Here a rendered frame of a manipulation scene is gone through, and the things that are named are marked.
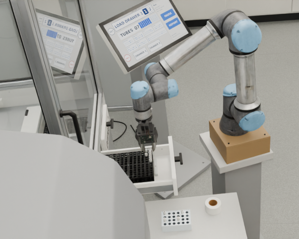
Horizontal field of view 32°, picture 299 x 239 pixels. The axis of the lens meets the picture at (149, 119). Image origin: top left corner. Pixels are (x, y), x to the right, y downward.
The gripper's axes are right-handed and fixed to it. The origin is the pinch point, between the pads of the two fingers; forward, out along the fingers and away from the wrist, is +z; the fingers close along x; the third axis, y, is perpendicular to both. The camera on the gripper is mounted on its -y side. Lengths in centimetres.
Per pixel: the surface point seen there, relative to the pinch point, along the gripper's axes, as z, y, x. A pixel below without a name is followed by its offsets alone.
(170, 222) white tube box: 17.9, 28.6, 6.2
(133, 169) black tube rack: 7.3, 4.9, -8.0
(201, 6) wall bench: 72, -287, 52
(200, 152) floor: 97, -104, 29
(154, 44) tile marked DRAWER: -3, -86, 7
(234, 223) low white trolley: 21.3, 29.7, 33.0
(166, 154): 13.4, -9.9, 7.5
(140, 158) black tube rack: 7.3, -2.0, -4.6
